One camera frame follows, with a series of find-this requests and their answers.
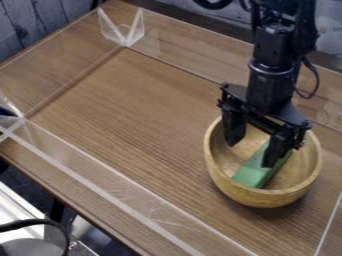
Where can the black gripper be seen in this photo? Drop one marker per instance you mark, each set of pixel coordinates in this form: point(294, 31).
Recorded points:
point(263, 105)

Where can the green rectangular block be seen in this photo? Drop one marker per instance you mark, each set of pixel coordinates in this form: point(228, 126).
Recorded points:
point(251, 174)

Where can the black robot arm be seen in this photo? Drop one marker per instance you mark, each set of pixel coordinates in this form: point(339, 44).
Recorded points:
point(284, 37)

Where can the brown wooden bowl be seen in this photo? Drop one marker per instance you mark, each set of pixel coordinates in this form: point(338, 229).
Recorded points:
point(290, 183)

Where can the clear acrylic front barrier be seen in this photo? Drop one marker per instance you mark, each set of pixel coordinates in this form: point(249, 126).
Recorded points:
point(155, 227)

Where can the grey metal base plate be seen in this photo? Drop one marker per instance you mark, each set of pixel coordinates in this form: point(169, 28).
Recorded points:
point(54, 238)

